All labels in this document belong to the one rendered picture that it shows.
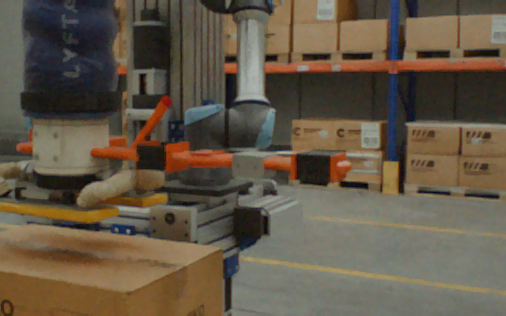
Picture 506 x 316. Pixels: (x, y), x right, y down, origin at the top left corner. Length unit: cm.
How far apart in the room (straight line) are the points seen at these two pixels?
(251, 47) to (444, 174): 656
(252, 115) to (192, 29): 40
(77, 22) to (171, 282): 58
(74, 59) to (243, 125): 65
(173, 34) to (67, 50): 79
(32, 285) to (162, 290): 27
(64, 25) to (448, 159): 725
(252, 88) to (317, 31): 690
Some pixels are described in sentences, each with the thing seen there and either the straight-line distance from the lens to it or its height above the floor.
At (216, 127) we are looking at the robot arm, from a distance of 197.
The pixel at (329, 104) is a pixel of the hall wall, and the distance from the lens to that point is 1019.
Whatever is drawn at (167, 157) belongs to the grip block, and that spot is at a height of 118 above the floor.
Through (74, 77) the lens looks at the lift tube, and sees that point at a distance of 149.
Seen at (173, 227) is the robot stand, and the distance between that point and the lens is 189.
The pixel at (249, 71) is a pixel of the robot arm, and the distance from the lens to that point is 203.
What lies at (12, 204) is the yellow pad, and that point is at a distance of 155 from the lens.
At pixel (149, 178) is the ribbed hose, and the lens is 152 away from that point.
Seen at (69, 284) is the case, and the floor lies 94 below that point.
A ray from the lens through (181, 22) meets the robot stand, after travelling 224.
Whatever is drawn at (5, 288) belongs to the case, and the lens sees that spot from 152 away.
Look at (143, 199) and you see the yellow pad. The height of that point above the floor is 107.
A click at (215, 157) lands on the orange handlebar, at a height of 119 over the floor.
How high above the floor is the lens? 133
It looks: 5 degrees down
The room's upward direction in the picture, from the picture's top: straight up
